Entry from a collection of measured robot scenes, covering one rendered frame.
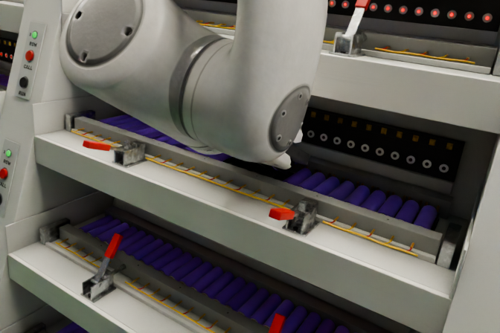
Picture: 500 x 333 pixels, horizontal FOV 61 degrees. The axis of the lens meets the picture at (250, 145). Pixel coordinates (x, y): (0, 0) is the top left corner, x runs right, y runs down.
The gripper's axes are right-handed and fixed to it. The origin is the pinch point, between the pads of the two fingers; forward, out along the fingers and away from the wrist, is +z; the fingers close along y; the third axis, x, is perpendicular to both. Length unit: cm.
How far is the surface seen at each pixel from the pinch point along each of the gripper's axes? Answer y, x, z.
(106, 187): 21.1, 11.6, -3.5
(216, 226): 2.1, 10.6, -4.3
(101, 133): 28.6, 4.5, -1.1
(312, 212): -8.2, 5.3, -4.2
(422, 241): -19.4, 4.3, -1.7
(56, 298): 25.3, 29.3, 0.4
